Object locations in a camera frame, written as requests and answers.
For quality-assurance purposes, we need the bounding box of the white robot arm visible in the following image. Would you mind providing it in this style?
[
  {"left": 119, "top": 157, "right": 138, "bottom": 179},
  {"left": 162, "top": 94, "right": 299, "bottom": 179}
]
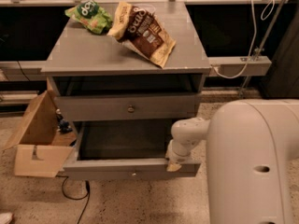
[{"left": 166, "top": 99, "right": 299, "bottom": 224}]

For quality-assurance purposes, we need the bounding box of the grey drawer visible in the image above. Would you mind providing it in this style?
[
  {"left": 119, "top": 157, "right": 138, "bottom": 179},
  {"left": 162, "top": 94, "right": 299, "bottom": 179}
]
[
  {"left": 54, "top": 93, "right": 200, "bottom": 121},
  {"left": 64, "top": 119, "right": 200, "bottom": 180}
]

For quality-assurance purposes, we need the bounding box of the brown and cream chip bag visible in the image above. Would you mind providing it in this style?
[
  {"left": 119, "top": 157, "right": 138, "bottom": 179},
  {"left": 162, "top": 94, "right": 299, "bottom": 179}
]
[{"left": 108, "top": 2, "right": 176, "bottom": 68}]

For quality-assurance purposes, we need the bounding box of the small blue object in box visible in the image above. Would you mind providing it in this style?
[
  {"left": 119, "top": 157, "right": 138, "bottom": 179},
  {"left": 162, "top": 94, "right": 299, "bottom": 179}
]
[{"left": 55, "top": 109, "right": 72, "bottom": 133}]

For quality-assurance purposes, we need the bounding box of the white object at floor corner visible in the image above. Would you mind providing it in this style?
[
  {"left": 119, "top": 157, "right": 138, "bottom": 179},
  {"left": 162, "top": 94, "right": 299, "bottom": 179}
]
[{"left": 0, "top": 212, "right": 13, "bottom": 224}]

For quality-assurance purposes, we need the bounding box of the black floor cable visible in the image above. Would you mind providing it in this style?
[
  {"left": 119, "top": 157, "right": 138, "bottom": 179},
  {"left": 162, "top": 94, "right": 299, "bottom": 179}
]
[{"left": 61, "top": 176, "right": 92, "bottom": 224}]

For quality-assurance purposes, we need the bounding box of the white hanging cable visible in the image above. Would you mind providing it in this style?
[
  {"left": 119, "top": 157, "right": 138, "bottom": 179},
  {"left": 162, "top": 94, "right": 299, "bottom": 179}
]
[{"left": 212, "top": 0, "right": 277, "bottom": 80}]

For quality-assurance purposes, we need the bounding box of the slanted metal rod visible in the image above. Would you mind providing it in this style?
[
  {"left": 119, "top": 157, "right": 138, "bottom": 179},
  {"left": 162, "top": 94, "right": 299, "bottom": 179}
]
[{"left": 238, "top": 0, "right": 288, "bottom": 98}]

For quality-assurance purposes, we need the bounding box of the grey metal rail beam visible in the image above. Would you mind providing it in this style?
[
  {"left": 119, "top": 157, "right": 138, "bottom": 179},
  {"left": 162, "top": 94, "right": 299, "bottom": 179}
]
[{"left": 208, "top": 56, "right": 272, "bottom": 77}]

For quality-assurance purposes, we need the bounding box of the open cardboard box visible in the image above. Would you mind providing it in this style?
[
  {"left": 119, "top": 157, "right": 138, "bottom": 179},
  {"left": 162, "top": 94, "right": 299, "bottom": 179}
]
[{"left": 3, "top": 90, "right": 77, "bottom": 178}]

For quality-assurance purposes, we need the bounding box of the grey top drawer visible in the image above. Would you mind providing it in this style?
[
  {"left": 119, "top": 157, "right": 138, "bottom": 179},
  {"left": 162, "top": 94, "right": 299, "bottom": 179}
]
[{"left": 54, "top": 93, "right": 200, "bottom": 121}]

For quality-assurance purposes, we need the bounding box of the green snack bag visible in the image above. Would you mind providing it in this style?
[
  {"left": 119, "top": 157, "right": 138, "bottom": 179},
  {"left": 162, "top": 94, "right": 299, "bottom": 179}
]
[{"left": 64, "top": 0, "right": 113, "bottom": 35}]

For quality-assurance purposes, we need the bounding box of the grey drawer cabinet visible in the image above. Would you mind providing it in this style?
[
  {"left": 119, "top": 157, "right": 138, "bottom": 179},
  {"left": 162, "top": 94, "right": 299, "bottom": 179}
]
[{"left": 41, "top": 1, "right": 212, "bottom": 161}]

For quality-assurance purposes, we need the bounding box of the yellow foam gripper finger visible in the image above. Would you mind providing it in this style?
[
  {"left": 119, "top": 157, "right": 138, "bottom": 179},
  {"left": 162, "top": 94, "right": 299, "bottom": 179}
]
[{"left": 165, "top": 140, "right": 182, "bottom": 172}]

